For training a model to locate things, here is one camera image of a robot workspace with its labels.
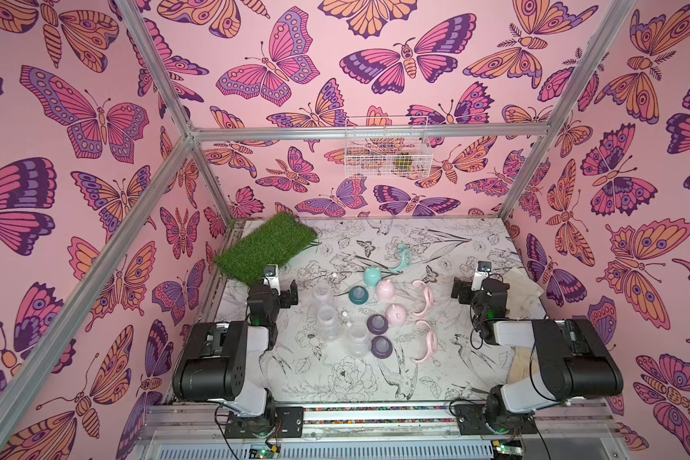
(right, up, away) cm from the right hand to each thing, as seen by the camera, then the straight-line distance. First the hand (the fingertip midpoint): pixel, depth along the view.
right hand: (474, 278), depth 94 cm
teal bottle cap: (-33, 0, +6) cm, 33 cm away
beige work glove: (+18, -7, +4) cm, 20 cm away
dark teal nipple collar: (-38, -6, +3) cm, 38 cm away
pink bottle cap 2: (-27, -11, -6) cm, 29 cm away
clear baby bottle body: (-51, -5, +6) cm, 51 cm away
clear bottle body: (-38, -19, -6) cm, 43 cm away
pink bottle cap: (-29, -4, +1) cm, 29 cm away
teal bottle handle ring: (-20, +7, +11) cm, 24 cm away
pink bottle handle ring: (-15, -6, +1) cm, 16 cm away
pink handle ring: (-17, -17, -12) cm, 27 cm away
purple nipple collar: (-32, -14, -4) cm, 35 cm away
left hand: (-63, 0, +1) cm, 63 cm away
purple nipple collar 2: (-31, -19, -9) cm, 38 cm away
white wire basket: (-28, +44, +1) cm, 52 cm away
